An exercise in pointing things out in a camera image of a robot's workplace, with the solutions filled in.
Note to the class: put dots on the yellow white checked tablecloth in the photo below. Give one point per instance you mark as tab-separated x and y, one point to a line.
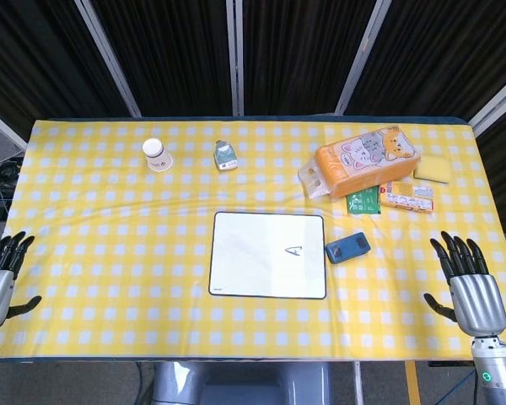
109	253

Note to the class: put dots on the yellow sponge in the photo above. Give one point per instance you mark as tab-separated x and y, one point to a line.
433	169

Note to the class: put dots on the white whiteboard with black frame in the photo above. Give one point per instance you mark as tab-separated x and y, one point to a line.
253	257

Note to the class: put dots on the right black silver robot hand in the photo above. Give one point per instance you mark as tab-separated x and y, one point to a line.
478	301

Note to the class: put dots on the grey robot torso base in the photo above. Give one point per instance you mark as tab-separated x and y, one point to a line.
240	384

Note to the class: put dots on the white paper cup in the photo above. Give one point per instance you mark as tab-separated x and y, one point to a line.
157	156

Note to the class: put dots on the orange cat print tissue pack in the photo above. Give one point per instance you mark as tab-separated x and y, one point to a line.
362	164

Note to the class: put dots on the green flat packet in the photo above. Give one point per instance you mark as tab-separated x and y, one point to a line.
364	202

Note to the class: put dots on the blue whiteboard eraser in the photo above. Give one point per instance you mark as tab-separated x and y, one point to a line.
346	249

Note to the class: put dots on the white partition frame post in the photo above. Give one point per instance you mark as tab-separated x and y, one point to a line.
362	57
495	103
107	57
235	57
0	126

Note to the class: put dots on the yellow red cardboard box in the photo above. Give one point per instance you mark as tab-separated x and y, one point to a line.
407	198

